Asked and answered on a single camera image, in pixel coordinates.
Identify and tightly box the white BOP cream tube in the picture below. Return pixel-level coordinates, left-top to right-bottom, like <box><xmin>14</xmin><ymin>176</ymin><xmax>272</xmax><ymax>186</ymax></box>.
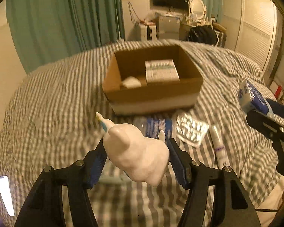
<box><xmin>209</xmin><ymin>125</ymin><xmax>230</xmax><ymax>169</ymax></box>

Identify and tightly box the clear jar blue label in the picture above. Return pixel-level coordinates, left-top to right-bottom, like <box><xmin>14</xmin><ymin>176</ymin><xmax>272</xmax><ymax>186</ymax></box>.
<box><xmin>136</xmin><ymin>117</ymin><xmax>173</xmax><ymax>139</ymax></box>

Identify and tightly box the green 999 medicine box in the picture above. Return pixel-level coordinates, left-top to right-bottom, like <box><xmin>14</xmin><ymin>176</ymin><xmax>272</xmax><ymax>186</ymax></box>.
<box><xmin>145</xmin><ymin>59</ymin><xmax>179</xmax><ymax>83</ymax></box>

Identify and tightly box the white tape roll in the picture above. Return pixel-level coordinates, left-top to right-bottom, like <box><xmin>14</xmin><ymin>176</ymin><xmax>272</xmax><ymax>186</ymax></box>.
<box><xmin>121</xmin><ymin>76</ymin><xmax>142</xmax><ymax>89</ymax></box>

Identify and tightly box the red bottle on floor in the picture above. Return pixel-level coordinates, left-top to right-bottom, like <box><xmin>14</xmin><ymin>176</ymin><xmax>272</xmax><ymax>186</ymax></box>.
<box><xmin>274</xmin><ymin>85</ymin><xmax>282</xmax><ymax>100</ymax></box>

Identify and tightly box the grey plastic hanger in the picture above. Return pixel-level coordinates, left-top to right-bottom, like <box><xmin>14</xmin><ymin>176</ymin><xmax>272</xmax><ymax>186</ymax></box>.
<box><xmin>99</xmin><ymin>159</ymin><xmax>131</xmax><ymax>184</ymax></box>

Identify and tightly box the silver pill blister pack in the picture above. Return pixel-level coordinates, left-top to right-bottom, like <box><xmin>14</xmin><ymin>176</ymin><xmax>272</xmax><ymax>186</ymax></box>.
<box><xmin>175</xmin><ymin>113</ymin><xmax>209</xmax><ymax>148</ymax></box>

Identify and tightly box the grey checkered bed cover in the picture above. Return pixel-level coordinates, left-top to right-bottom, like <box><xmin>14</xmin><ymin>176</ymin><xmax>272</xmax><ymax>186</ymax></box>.
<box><xmin>0</xmin><ymin>40</ymin><xmax>281</xmax><ymax>226</ymax></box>

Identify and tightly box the white louvered wardrobe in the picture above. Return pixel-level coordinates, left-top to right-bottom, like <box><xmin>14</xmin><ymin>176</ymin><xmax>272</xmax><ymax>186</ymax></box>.
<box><xmin>221</xmin><ymin>0</ymin><xmax>278</xmax><ymax>72</ymax></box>

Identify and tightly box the black bag on chair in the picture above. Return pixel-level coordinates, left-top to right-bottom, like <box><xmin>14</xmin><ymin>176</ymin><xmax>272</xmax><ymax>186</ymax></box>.
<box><xmin>188</xmin><ymin>25</ymin><xmax>218</xmax><ymax>45</ymax></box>

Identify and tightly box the white oval vanity mirror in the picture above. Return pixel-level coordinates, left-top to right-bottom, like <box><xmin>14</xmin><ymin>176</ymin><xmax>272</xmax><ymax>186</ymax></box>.
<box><xmin>189</xmin><ymin>0</ymin><xmax>206</xmax><ymax>21</ymax></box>

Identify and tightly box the grey metal cabinet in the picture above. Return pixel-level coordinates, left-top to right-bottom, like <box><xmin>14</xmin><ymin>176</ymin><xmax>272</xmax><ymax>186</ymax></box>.
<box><xmin>156</xmin><ymin>16</ymin><xmax>180</xmax><ymax>40</ymax></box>

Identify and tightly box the open cardboard box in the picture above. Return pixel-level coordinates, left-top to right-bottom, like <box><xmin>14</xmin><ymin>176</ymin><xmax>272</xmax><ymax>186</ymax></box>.
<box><xmin>102</xmin><ymin>45</ymin><xmax>203</xmax><ymax>115</ymax></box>

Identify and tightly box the white storage unit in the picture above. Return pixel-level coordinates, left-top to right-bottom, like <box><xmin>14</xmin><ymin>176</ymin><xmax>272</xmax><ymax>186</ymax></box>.
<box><xmin>137</xmin><ymin>24</ymin><xmax>157</xmax><ymax>41</ymax></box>

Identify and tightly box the green curtain left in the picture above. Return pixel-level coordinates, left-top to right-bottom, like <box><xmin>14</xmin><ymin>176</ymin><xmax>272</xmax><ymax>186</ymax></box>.
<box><xmin>6</xmin><ymin>0</ymin><xmax>125</xmax><ymax>73</ymax></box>

